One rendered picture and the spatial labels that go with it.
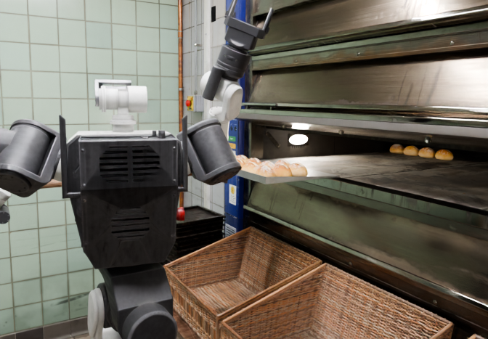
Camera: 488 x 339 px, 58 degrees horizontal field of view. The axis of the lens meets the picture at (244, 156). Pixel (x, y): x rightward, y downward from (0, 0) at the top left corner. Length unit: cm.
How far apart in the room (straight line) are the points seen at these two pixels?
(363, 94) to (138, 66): 170
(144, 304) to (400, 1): 118
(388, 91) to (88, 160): 101
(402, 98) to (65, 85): 198
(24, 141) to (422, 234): 117
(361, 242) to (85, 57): 195
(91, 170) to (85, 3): 206
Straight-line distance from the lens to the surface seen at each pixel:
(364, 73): 166
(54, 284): 304
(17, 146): 108
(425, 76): 148
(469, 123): 121
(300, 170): 174
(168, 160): 94
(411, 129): 131
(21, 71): 282
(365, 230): 168
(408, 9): 153
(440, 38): 146
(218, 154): 110
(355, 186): 168
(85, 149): 93
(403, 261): 156
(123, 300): 106
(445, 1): 146
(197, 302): 178
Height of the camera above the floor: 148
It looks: 7 degrees down
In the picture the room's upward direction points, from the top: 1 degrees clockwise
